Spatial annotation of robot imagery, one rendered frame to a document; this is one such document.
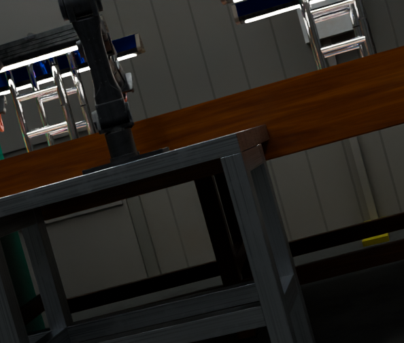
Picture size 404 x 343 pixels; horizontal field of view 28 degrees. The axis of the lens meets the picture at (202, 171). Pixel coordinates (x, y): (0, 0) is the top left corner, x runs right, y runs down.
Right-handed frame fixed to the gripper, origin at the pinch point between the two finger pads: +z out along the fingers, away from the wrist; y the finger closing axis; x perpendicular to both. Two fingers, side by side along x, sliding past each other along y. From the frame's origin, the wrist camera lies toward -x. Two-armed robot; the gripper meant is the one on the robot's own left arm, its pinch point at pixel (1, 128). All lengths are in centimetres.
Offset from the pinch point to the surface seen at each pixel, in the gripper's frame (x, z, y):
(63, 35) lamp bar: -28.5, -1.3, -19.7
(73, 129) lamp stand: -19.9, 29.3, -9.9
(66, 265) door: -99, 219, 69
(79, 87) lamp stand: -47, 38, -10
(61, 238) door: -111, 209, 68
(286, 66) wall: -150, 164, -81
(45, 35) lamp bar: -30.8, -1.6, -14.0
